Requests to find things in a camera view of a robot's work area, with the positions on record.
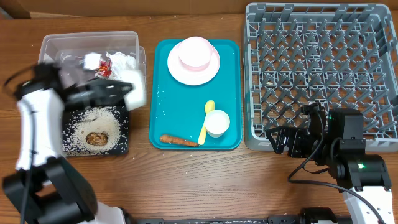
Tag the pale green cup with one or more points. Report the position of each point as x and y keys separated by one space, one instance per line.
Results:
x=217 y=123

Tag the clear plastic bin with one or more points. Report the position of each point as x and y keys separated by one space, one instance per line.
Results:
x=68 y=50

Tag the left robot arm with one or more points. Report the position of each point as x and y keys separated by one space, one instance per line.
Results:
x=46 y=188

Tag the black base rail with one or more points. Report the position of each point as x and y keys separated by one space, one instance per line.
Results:
x=276 y=219

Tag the pink bowl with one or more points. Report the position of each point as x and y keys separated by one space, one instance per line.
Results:
x=195 y=53

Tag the pink plate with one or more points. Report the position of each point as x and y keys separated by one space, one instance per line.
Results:
x=185 y=75

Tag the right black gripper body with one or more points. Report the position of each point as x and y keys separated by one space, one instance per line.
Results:
x=301 y=146

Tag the brown food scraps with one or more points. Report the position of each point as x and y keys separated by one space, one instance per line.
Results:
x=97 y=139

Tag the orange carrot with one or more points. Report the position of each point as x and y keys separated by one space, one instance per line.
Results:
x=177 y=141

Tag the pale green bowl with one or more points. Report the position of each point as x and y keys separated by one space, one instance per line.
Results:
x=135 y=98

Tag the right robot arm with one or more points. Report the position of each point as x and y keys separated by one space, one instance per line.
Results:
x=334 y=140

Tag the teal plastic tray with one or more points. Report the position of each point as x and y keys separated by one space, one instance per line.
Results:
x=179 y=110

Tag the black plastic tray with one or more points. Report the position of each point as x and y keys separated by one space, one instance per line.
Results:
x=122 y=137

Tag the red foil wrapper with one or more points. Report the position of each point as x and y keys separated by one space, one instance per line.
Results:
x=104 y=69

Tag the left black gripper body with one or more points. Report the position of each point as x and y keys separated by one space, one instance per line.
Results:
x=86 y=95

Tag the white napkin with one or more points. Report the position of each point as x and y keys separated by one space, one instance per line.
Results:
x=120 y=62

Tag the grey dishwasher rack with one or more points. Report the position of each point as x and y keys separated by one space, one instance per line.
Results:
x=340 y=55

